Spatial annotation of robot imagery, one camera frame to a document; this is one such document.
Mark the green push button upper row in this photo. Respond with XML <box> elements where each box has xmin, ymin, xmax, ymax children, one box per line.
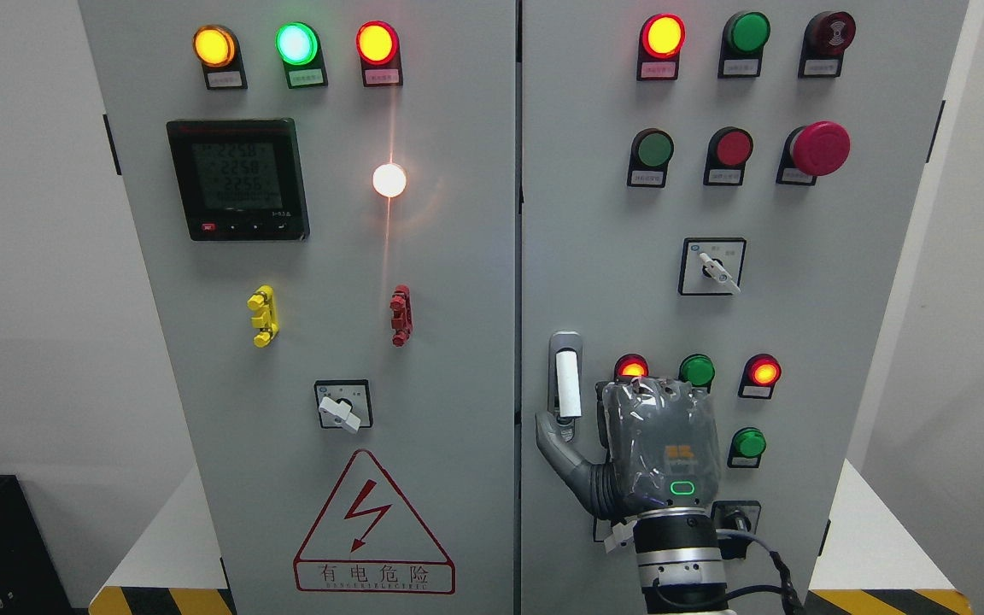
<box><xmin>626</xmin><ymin>128</ymin><xmax>673</xmax><ymax>188</ymax></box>

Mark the white selector switch upper right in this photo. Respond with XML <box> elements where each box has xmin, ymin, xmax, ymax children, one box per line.
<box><xmin>678</xmin><ymin>237</ymin><xmax>748</xmax><ymax>296</ymax></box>

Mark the red lit indicator lower left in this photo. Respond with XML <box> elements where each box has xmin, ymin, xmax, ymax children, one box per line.
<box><xmin>614</xmin><ymin>354</ymin><xmax>649</xmax><ymax>382</ymax></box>

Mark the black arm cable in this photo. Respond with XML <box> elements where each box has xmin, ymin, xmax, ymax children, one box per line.
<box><xmin>654</xmin><ymin>528</ymin><xmax>805</xmax><ymax>615</ymax></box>

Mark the white selector switch bottom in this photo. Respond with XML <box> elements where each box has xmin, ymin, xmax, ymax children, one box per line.
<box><xmin>591</xmin><ymin>517</ymin><xmax>637</xmax><ymax>555</ymax></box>

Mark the black digital power meter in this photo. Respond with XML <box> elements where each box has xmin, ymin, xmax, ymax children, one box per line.
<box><xmin>167</xmin><ymin>118</ymin><xmax>309</xmax><ymax>241</ymax></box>

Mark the yellow indicator light top left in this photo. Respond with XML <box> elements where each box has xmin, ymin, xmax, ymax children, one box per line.
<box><xmin>194</xmin><ymin>24</ymin><xmax>249</xmax><ymax>90</ymax></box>

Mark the white lit indicator lamp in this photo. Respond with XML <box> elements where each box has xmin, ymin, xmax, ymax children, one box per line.
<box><xmin>372</xmin><ymin>162</ymin><xmax>407</xmax><ymax>199</ymax></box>

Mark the green push button lower right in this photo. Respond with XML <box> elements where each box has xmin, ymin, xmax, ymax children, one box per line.
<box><xmin>727</xmin><ymin>427</ymin><xmax>768</xmax><ymax>470</ymax></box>

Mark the grey right cabinet door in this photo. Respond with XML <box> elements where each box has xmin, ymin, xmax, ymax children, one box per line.
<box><xmin>520</xmin><ymin>1</ymin><xmax>968</xmax><ymax>614</ymax></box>

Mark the red lit indicator top right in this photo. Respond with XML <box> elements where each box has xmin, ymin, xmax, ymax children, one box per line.
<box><xmin>636</xmin><ymin>13</ymin><xmax>686</xmax><ymax>81</ymax></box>

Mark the white selector switch left door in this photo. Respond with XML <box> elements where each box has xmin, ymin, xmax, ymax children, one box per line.
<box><xmin>313</xmin><ymin>378</ymin><xmax>374</xmax><ymax>435</ymax></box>

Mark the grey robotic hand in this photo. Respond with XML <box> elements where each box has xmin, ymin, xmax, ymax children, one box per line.
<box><xmin>536</xmin><ymin>377</ymin><xmax>721</xmax><ymax>520</ymax></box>

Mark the dark red buzzer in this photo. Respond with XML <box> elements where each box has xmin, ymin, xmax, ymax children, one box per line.
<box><xmin>798</xmin><ymin>11</ymin><xmax>856</xmax><ymax>79</ymax></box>

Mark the red terminal connector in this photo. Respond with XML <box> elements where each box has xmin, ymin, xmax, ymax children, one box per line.
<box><xmin>388</xmin><ymin>284</ymin><xmax>413</xmax><ymax>348</ymax></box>

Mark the green indicator lower middle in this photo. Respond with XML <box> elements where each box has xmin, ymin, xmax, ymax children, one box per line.
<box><xmin>678</xmin><ymin>353</ymin><xmax>716</xmax><ymax>390</ymax></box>

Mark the green lit indicator light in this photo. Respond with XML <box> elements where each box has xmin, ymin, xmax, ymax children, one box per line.
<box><xmin>276</xmin><ymin>22</ymin><xmax>328</xmax><ymax>89</ymax></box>

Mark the red push button upper row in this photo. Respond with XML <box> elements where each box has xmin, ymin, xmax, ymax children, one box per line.
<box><xmin>703</xmin><ymin>127</ymin><xmax>753</xmax><ymax>186</ymax></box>

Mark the white platform with hazard stripes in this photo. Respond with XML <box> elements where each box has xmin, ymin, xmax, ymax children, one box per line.
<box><xmin>89</xmin><ymin>464</ymin><xmax>972</xmax><ymax>614</ymax></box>

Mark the red electric hazard warning sticker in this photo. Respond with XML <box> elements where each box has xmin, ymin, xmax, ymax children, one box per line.
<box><xmin>293</xmin><ymin>450</ymin><xmax>454</xmax><ymax>595</ymax></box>

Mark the grey left cabinet door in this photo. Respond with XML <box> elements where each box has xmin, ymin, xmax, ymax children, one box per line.
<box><xmin>79</xmin><ymin>1</ymin><xmax>517</xmax><ymax>614</ymax></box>

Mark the white selector switch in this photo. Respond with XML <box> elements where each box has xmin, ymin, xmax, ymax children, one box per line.
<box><xmin>678</xmin><ymin>237</ymin><xmax>748</xmax><ymax>296</ymax></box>
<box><xmin>591</xmin><ymin>517</ymin><xmax>637</xmax><ymax>555</ymax></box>

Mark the green indicator top right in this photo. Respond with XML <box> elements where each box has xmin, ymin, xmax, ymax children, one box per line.
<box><xmin>717</xmin><ymin>11</ymin><xmax>770</xmax><ymax>79</ymax></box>

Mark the red indicator light left door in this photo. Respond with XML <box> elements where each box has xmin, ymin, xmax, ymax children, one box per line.
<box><xmin>355</xmin><ymin>20</ymin><xmax>403</xmax><ymax>87</ymax></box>

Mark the red emergency stop mushroom button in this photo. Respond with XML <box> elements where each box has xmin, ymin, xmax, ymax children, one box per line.
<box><xmin>776</xmin><ymin>120</ymin><xmax>851</xmax><ymax>186</ymax></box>

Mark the yellow terminal connector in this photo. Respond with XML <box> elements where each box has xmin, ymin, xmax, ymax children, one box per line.
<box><xmin>246</xmin><ymin>284</ymin><xmax>278</xmax><ymax>348</ymax></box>

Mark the red lit indicator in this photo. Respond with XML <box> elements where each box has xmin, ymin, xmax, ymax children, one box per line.
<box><xmin>738</xmin><ymin>354</ymin><xmax>782</xmax><ymax>400</ymax></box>
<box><xmin>636</xmin><ymin>13</ymin><xmax>686</xmax><ymax>81</ymax></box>
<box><xmin>614</xmin><ymin>354</ymin><xmax>649</xmax><ymax>382</ymax></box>

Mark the grey cabinet door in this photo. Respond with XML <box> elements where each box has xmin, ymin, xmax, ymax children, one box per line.
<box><xmin>79</xmin><ymin>1</ymin><xmax>517</xmax><ymax>614</ymax></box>
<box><xmin>520</xmin><ymin>1</ymin><xmax>968</xmax><ymax>614</ymax></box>

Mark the black rotary knob switch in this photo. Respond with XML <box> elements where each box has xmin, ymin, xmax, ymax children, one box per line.
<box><xmin>711</xmin><ymin>500</ymin><xmax>761</xmax><ymax>560</ymax></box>

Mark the red lit indicator lower right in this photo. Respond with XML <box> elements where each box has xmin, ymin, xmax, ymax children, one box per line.
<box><xmin>738</xmin><ymin>354</ymin><xmax>782</xmax><ymax>400</ymax></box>

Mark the silver door lock handle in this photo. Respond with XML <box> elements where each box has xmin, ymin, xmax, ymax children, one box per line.
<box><xmin>548</xmin><ymin>331</ymin><xmax>583</xmax><ymax>442</ymax></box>

